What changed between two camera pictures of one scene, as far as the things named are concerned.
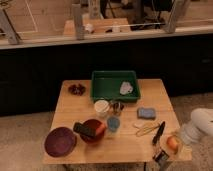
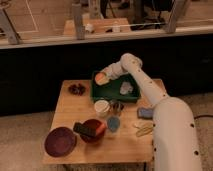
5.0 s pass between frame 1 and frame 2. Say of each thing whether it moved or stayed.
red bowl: stayed
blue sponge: stayed
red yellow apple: moved
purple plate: stayed
